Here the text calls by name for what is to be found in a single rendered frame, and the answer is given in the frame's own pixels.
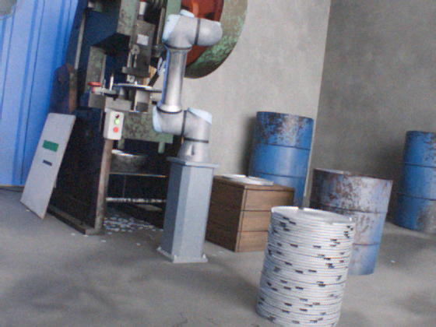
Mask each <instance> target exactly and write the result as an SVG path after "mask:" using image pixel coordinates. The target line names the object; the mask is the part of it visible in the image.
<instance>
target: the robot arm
mask: <svg viewBox="0 0 436 327"><path fill-rule="evenodd" d="M222 34H223V33H222V29H221V28H220V23H219V22H215V21H209V20H207V19H202V18H197V17H194V15H193V14H192V13H190V12H187V11H185V10H181V11H180V13H179V15H172V14H171V15H169V16H168V18H167V22H166V25H165V28H164V32H163V36H162V41H163V43H161V44H157V45H155V46H152V51H153V53H158V52H161V54H160V57H159V60H158V75H159V76H160V75H161V74H162V73H163V72H164V78H163V90H162V97H161V101H160V102H158V103H157V105H156V106H154V107H153V130H154V131H156V132H161V133H163V134H164V133H166V134H172V135H183V136H184V142H183V143H182V145H181V148H180V150H179V152H178V156H177V158H178V159H182V160H190V161H195V162H202V163H210V159H211V158H210V154H209V136H210V130H211V125H212V115H211V114H210V113H207V112H205V111H200V110H197V109H194V108H190V107H189V108H188V110H187V111H184V110H183V105H182V104H181V103H180V101H181V91H182V85H183V79H184V74H185V64H186V58H187V53H188V52H189V51H190V50H191V49H192V45H195V46H201V47H203V46H209V45H212V44H215V43H217V41H218V40H220V39H221V37H222Z"/></svg>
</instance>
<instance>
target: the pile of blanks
mask: <svg viewBox="0 0 436 327"><path fill-rule="evenodd" d="M355 227H356V225H353V226H348V227H344V226H333V225H329V224H328V225H326V224H316V223H309V222H304V221H301V220H292V219H289V218H286V217H283V216H280V215H277V214H275V213H273V212H272V211H271V220H270V221H269V231H268V237H267V244H266V248H265V258H264V262H263V266H262V273H261V278H260V282H259V286H258V296H257V299H258V300H257V302H256V306H255V308H256V310H257V312H258V313H259V314H260V315H261V316H262V317H263V318H265V319H268V320H270V321H271V322H274V323H276V324H279V325H283V326H287V327H334V326H336V325H337V323H338V321H339V315H340V309H341V304H342V302H343V292H344V289H345V284H346V280H347V278H346V274H347V270H348V268H349V266H348V265H349V261H350V256H351V254H350V252H351V248H352V243H353V236H354V234H355Z"/></svg>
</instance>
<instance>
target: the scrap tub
mask: <svg viewBox="0 0 436 327"><path fill-rule="evenodd" d="M313 169H314V171H313V178H312V185H311V197H310V198H309V200H310V206H309V209H316V210H321V211H325V212H328V213H337V214H339V215H343V216H347V217H349V218H350V217H351V220H353V219H355V220H356V221H357V223H356V227H355V234H354V236H353V243H352V248H351V252H350V254H351V256H350V261H349V265H348V266H349V268H348V270H347V275H351V276H355V275H370V274H372V273H373V272H374V267H375V263H376V259H377V256H378V249H379V245H380V243H381V238H382V231H383V227H384V224H385V218H386V213H387V212H388V206H389V200H390V191H391V187H392V182H393V181H394V180H392V179H389V178H379V177H375V176H371V175H366V174H358V173H353V172H348V171H333V170H327V169H320V168H313Z"/></svg>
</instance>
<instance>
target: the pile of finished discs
mask: <svg viewBox="0 0 436 327"><path fill-rule="evenodd" d="M221 178H224V179H227V180H231V181H237V182H242V183H248V184H253V185H273V181H270V180H266V179H263V178H255V177H250V176H249V177H245V176H244V175H238V174H221Z"/></svg>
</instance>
